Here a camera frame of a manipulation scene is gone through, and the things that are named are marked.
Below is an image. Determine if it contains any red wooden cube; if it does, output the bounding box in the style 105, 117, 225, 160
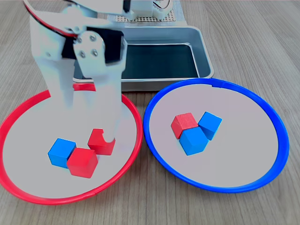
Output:
67, 147, 99, 180
171, 112, 199, 140
87, 128, 116, 156

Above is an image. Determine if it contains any blue wooden cube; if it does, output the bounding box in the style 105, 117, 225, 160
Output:
47, 138, 77, 169
198, 111, 223, 141
179, 127, 209, 157

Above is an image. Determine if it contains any red-rimmed white plate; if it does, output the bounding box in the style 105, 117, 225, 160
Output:
0, 83, 143, 206

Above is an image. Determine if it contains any black tray mat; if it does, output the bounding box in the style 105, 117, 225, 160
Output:
75, 43, 200, 80

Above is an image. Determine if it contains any steel tray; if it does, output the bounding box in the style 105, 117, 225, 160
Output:
72, 25, 215, 92

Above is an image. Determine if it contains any translucent pale sheet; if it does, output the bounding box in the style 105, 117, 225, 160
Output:
126, 0, 188, 27

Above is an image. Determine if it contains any blue-rimmed white plate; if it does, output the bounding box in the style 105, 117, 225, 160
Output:
143, 78, 290, 194

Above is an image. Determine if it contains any red black servo cable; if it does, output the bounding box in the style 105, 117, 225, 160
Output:
22, 0, 79, 38

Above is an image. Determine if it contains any pale perforated base plate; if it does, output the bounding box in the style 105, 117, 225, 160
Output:
116, 9, 176, 23

